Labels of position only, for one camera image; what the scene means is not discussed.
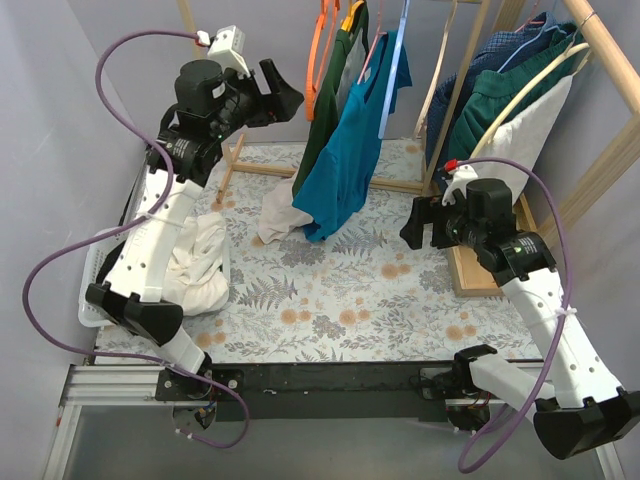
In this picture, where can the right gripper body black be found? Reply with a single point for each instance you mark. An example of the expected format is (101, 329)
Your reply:
(433, 220)

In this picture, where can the cream t shirt on table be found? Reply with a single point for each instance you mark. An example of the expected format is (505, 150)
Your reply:
(278, 217)

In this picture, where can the pink wire hanger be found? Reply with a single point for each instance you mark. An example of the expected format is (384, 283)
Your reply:
(376, 38)

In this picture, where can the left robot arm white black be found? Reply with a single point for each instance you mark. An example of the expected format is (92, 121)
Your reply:
(212, 103)

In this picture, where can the teal green garment right rack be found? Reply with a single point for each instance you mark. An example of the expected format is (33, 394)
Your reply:
(507, 62)

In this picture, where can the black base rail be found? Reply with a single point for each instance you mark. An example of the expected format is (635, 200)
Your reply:
(425, 391)

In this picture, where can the yellow plastic hanger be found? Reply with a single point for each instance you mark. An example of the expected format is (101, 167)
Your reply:
(353, 9)

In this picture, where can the light blue hanger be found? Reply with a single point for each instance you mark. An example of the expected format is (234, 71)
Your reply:
(391, 82)

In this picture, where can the dark green raglan shirt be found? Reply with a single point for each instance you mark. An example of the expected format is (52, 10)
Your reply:
(326, 116)

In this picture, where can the orange plastic hanger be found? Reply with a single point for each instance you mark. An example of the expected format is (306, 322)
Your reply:
(326, 20)

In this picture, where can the white garment right rack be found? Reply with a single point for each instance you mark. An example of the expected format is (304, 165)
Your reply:
(522, 138)

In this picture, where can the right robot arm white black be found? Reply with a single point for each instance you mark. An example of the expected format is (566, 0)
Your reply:
(576, 404)

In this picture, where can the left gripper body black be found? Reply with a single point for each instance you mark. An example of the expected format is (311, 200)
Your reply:
(265, 93)

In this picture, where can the beige wooden hanger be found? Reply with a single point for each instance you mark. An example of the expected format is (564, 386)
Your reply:
(421, 122)

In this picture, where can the teal blue t shirt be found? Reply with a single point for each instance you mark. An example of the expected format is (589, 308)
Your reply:
(338, 184)

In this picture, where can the blue checked shirt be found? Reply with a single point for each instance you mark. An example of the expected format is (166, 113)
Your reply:
(443, 94)

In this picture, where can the floral table cloth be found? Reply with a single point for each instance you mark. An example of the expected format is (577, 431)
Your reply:
(361, 295)

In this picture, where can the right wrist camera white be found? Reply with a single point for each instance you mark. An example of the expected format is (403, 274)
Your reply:
(462, 174)

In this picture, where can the cream plastic hanger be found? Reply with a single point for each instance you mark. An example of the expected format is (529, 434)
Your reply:
(560, 59)

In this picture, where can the white t shirt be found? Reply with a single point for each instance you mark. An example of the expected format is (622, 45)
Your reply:
(198, 273)

